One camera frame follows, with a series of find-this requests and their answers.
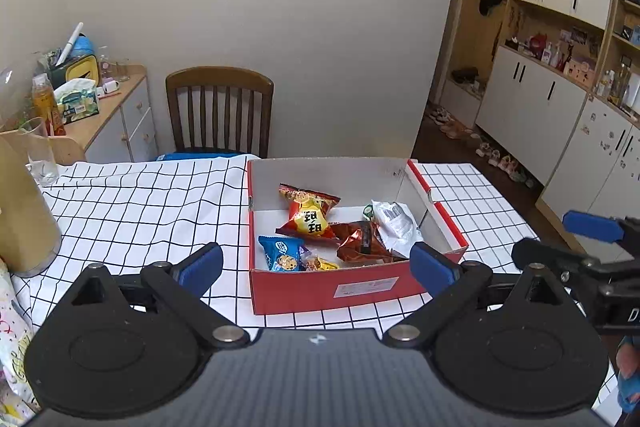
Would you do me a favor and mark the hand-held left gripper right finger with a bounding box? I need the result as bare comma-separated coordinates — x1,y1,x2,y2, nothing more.
382,242,583,349

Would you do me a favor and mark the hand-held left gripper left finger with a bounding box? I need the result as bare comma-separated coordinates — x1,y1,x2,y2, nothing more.
56,242,250,350

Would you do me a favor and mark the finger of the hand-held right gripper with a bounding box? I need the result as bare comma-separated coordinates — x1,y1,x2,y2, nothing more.
511,237,640,303
562,209,640,248

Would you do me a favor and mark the silver snack packet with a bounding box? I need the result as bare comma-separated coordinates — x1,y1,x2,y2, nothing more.
371,200,426,258

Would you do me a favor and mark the dark red snack packet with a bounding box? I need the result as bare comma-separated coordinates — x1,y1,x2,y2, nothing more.
330,221,407,265

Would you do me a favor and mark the blue cookie packet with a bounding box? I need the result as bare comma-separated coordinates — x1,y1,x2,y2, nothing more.
258,235,307,273

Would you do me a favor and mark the red cardboard box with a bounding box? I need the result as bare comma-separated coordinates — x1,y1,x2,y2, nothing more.
246,157,470,317

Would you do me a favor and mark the red and yellow snack packet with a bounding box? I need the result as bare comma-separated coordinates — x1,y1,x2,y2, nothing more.
276,183,342,240

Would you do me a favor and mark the person's right hand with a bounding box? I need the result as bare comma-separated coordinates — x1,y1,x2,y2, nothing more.
617,334,640,412

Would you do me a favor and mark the white checkered tablecloth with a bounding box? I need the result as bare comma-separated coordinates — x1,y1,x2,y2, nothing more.
10,156,621,423

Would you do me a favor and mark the row of shoes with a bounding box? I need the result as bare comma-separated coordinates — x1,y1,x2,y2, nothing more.
425,102,538,190

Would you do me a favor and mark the blue and white package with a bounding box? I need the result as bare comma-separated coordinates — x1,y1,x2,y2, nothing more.
155,151,241,162

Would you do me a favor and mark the group of white bottles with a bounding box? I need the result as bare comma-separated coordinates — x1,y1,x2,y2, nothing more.
595,62,640,115

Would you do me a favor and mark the white wooden cabinet unit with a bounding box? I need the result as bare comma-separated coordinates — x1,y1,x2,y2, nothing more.
440,0,640,238

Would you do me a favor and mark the wooden side cabinet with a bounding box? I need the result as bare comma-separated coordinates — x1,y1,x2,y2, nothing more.
50,64,160,165

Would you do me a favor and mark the row of small ornaments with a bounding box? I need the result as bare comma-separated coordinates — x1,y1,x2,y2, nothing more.
505,27,601,88

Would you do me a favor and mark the brown wooden chair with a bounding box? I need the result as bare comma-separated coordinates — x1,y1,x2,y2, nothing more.
165,67,275,158

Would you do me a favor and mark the tan insulated jug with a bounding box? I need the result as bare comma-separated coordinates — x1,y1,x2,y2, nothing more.
0,132,63,279

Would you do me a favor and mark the pair of black shoes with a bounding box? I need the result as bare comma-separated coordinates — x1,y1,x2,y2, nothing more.
450,66,483,85

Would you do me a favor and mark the tall clear glass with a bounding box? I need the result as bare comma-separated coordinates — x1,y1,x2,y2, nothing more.
17,117,61,188

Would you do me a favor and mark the green tissue box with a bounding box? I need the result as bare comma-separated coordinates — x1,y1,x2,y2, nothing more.
54,79,101,125

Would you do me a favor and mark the colourful printed plastic bag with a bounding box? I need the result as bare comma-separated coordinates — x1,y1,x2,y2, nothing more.
0,257,41,423

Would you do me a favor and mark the clear glass jar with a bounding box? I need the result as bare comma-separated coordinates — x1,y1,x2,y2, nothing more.
97,47,132,82

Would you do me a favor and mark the orange drink bottle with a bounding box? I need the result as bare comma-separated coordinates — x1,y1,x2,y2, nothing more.
31,73,67,138

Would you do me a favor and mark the blue and yellow container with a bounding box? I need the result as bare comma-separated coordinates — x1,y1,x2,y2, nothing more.
47,36,100,88

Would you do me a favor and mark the white stick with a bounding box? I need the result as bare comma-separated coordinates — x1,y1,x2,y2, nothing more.
54,22,85,68

